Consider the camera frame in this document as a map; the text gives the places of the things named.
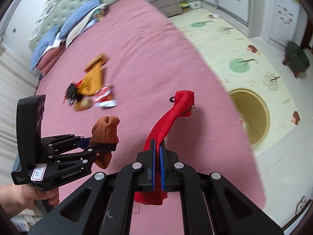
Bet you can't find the brown knitted sock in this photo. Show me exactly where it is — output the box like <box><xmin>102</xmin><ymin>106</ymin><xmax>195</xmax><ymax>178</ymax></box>
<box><xmin>88</xmin><ymin>116</ymin><xmax>120</xmax><ymax>169</ymax></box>

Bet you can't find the black fuzzy sock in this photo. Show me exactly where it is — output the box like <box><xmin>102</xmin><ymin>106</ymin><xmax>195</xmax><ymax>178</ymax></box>
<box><xmin>64</xmin><ymin>83</ymin><xmax>84</xmax><ymax>106</ymax></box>

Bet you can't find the red snack wrapper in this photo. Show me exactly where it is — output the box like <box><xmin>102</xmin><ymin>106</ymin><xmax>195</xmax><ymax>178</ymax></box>
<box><xmin>93</xmin><ymin>84</ymin><xmax>117</xmax><ymax>108</ymax></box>

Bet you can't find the mustard yellow drawstring bag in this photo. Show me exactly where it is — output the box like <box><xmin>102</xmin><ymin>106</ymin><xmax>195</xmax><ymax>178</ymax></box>
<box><xmin>76</xmin><ymin>65</ymin><xmax>103</xmax><ymax>96</ymax></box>

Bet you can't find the red zipper pouch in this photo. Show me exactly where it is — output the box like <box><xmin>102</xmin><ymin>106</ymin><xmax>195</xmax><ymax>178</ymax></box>
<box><xmin>134</xmin><ymin>90</ymin><xmax>195</xmax><ymax>206</ymax></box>

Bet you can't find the gold cardboard box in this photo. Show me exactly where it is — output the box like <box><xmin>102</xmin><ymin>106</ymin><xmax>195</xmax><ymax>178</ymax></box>
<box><xmin>84</xmin><ymin>53</ymin><xmax>109</xmax><ymax>72</ymax></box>

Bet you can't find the person's left hand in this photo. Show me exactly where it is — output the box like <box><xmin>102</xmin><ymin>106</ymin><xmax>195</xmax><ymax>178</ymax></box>
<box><xmin>1</xmin><ymin>184</ymin><xmax>59</xmax><ymax>219</ymax></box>

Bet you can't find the beige curtain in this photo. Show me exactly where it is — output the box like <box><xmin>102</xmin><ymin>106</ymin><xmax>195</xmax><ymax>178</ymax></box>
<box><xmin>0</xmin><ymin>45</ymin><xmax>38</xmax><ymax>185</ymax></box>

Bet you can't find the pink folded blanket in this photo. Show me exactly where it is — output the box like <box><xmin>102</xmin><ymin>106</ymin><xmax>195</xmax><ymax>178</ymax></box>
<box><xmin>36</xmin><ymin>42</ymin><xmax>65</xmax><ymax>76</ymax></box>

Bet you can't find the pink bed sheet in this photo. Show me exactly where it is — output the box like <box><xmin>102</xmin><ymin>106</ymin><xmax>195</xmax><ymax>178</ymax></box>
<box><xmin>37</xmin><ymin>0</ymin><xmax>266</xmax><ymax>208</ymax></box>

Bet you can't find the blue pillow left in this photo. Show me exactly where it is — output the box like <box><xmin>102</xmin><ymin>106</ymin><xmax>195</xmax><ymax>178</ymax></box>
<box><xmin>30</xmin><ymin>25</ymin><xmax>62</xmax><ymax>71</ymax></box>

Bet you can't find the blue pillow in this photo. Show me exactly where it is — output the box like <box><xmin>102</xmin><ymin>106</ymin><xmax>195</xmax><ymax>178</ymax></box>
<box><xmin>30</xmin><ymin>25</ymin><xmax>62</xmax><ymax>71</ymax></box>
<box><xmin>59</xmin><ymin>0</ymin><xmax>101</xmax><ymax>39</ymax></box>

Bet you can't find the cream pillow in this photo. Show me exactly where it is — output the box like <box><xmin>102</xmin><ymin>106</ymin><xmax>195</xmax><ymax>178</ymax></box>
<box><xmin>65</xmin><ymin>4</ymin><xmax>109</xmax><ymax>48</ymax></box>

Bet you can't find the blue pillow right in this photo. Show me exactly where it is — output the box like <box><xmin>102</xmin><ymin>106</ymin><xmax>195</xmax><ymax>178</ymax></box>
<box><xmin>59</xmin><ymin>0</ymin><xmax>101</xmax><ymax>39</ymax></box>

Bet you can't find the cream cartoon floor mat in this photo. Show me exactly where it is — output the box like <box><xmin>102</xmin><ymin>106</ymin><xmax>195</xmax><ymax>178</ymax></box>
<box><xmin>170</xmin><ymin>9</ymin><xmax>299</xmax><ymax>156</ymax></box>

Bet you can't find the dark green stool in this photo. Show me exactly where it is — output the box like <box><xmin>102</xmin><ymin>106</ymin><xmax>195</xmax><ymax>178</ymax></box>
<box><xmin>282</xmin><ymin>41</ymin><xmax>310</xmax><ymax>79</ymax></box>

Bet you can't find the grey bedside table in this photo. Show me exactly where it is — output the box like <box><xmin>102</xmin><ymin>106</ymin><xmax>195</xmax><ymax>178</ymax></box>
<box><xmin>146</xmin><ymin>0</ymin><xmax>183</xmax><ymax>18</ymax></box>

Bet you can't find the green white storage box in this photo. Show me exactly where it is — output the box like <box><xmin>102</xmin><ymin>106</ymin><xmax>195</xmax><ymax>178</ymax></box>
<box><xmin>179</xmin><ymin>0</ymin><xmax>202</xmax><ymax>11</ymax></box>

